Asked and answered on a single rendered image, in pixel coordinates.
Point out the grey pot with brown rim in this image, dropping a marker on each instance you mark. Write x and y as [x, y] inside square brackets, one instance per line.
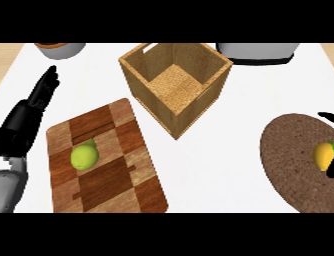
[60, 50]

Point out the square wooden basket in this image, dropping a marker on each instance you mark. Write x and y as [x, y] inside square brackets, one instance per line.
[177, 86]

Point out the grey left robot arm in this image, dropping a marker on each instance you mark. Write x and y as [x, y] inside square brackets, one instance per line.
[0, 190]

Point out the yellow lemon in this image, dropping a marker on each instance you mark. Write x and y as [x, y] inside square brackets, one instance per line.
[323, 156]

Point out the white appliance with black base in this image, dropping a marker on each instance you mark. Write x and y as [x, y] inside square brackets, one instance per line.
[258, 52]

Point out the checkered wooden cutting board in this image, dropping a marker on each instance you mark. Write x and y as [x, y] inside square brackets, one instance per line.
[103, 160]

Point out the round brown woven placemat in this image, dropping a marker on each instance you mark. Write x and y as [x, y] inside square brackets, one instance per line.
[299, 166]

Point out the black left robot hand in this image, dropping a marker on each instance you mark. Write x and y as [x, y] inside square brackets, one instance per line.
[20, 123]

